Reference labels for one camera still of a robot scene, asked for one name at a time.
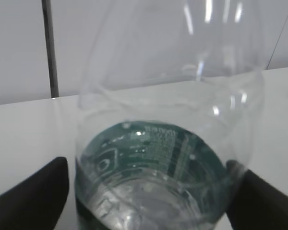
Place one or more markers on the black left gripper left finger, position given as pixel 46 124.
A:
pixel 43 201

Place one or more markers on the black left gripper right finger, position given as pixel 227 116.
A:
pixel 252 203

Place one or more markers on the clear water bottle green label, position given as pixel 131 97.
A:
pixel 171 94

